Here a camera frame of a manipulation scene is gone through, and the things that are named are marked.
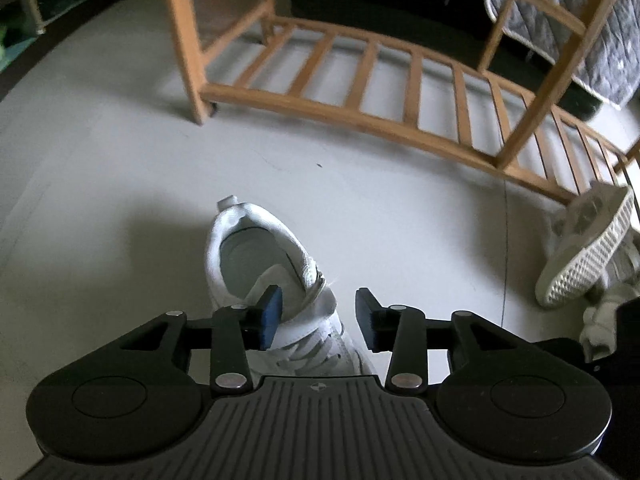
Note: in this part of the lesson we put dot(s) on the white mesh sneaker pink sole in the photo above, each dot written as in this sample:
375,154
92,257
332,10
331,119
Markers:
585,260

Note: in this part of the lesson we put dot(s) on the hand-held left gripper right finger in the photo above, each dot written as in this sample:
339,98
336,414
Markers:
364,317

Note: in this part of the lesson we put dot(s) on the black bed base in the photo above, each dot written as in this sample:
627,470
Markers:
375,10

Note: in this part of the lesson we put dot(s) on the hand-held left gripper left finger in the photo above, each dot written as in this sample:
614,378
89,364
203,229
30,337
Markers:
272,315

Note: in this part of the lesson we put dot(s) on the wooden shoe rack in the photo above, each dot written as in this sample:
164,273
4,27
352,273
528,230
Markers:
182,35

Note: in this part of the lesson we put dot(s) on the grey quilted blanket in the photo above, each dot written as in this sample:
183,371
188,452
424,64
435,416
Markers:
575,20

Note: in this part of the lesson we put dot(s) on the white velcro sneaker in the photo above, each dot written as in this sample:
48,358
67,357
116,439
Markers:
235,260
602,325

